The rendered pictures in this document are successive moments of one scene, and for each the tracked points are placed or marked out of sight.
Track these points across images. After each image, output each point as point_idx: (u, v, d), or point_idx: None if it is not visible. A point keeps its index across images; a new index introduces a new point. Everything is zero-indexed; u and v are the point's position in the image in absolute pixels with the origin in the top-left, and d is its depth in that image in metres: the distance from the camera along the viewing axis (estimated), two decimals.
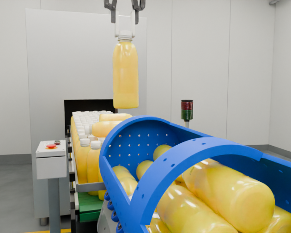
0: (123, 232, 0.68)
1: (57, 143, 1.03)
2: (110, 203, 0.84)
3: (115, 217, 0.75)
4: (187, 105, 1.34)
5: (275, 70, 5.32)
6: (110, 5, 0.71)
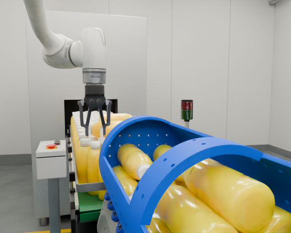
0: (123, 232, 0.68)
1: (57, 143, 1.03)
2: (110, 203, 0.84)
3: (115, 217, 0.75)
4: (187, 105, 1.34)
5: (275, 70, 5.32)
6: (84, 125, 1.04)
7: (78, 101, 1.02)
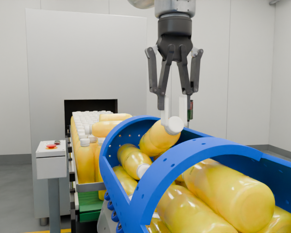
0: (123, 232, 0.68)
1: (57, 143, 1.03)
2: (110, 203, 0.84)
3: (115, 217, 0.75)
4: None
5: (275, 70, 5.32)
6: (158, 91, 0.59)
7: (148, 47, 0.58)
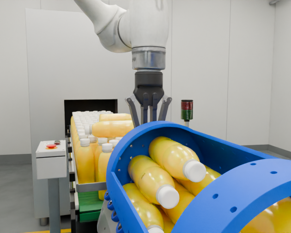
0: None
1: (57, 143, 1.03)
2: (110, 202, 0.84)
3: None
4: (187, 105, 1.34)
5: (275, 70, 5.32)
6: None
7: (169, 97, 0.74)
